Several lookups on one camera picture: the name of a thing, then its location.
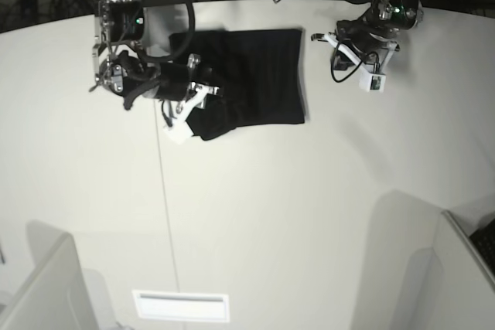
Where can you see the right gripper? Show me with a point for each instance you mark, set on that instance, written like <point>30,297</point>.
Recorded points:
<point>180,82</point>

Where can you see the white partition panel right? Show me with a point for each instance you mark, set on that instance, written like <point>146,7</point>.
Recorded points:
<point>457,288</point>

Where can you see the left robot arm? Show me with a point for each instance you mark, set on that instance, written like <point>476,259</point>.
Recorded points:
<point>401,14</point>

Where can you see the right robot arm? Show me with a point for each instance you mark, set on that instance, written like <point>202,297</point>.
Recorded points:
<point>123,67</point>

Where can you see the black keyboard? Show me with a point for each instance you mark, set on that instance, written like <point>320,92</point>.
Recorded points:
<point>483,240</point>

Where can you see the black T-shirt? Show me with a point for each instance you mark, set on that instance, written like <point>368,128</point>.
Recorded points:
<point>258,71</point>

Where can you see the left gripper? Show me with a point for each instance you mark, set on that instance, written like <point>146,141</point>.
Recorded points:
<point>364,37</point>

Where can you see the white partition panel left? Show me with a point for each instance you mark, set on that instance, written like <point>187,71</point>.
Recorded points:
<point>54,296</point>

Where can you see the white partition panel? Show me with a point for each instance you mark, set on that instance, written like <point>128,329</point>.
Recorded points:
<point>457,288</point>
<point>54,296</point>

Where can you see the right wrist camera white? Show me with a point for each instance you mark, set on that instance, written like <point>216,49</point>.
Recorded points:
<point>176,128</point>

